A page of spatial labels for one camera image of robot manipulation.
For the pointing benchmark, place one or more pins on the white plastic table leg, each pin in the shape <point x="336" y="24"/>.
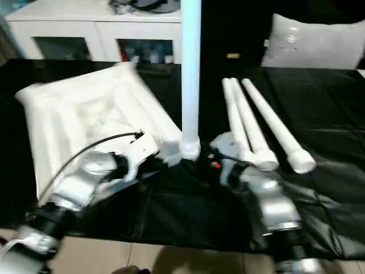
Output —
<point x="247" y="114"/>
<point x="269" y="114"/>
<point x="191" y="71"/>
<point x="234" y="114"/>

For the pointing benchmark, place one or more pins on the white plastic table top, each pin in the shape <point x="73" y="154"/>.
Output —
<point x="57" y="120"/>

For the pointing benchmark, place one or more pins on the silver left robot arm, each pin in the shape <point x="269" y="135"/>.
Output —
<point x="80" y="182"/>

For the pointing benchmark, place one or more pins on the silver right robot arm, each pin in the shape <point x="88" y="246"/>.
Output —
<point x="271" y="205"/>

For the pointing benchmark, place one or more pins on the black table mat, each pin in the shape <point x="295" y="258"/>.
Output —
<point x="185" y="205"/>

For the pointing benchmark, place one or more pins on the dark robot left foot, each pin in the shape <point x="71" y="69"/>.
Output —
<point x="131" y="270"/>

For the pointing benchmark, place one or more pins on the white cup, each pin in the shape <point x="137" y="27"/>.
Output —
<point x="154" y="58"/>
<point x="135" y="60"/>
<point x="169" y="59"/>

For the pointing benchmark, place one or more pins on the small yellow label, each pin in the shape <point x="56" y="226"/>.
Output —
<point x="232" y="55"/>

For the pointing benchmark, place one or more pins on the black sofa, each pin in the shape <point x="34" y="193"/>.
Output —
<point x="228" y="28"/>

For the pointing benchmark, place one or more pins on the grey cushion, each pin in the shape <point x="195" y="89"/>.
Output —
<point x="313" y="45"/>

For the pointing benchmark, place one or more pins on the white cabinet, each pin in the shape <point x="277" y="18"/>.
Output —
<point x="71" y="28"/>

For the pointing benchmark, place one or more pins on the grey bag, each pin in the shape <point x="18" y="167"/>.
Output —
<point x="157" y="5"/>

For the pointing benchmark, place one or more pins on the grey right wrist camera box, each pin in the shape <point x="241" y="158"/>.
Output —
<point x="228" y="145"/>

